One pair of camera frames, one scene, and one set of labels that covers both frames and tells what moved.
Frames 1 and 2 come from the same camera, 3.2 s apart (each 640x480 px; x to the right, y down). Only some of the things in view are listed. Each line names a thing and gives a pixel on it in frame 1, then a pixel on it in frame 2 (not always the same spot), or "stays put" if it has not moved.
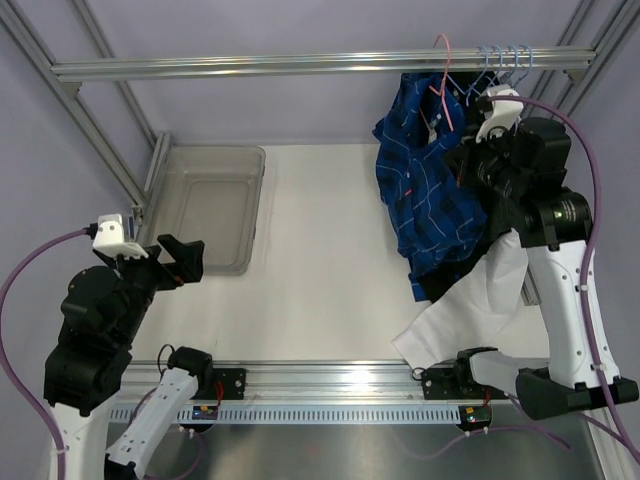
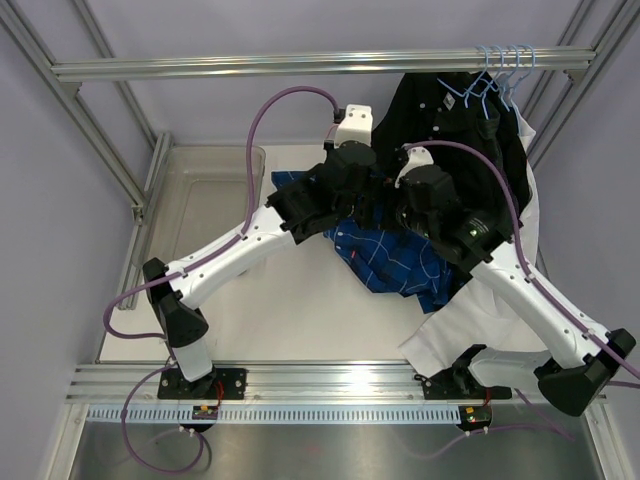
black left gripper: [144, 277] -> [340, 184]
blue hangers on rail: [500, 65] stays put
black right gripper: [462, 159] -> [401, 190]
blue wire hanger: [481, 75] stays put
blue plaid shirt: [436, 217] -> [390, 256]
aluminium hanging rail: [152, 68] stays put
